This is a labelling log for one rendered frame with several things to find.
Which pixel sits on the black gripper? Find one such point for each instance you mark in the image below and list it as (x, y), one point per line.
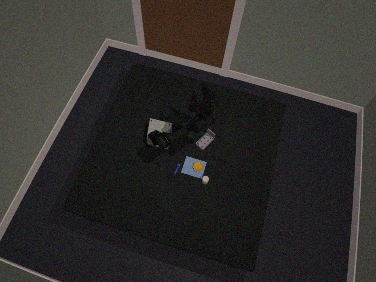
(196, 105)

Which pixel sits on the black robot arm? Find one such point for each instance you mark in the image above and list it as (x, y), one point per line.
(197, 124)

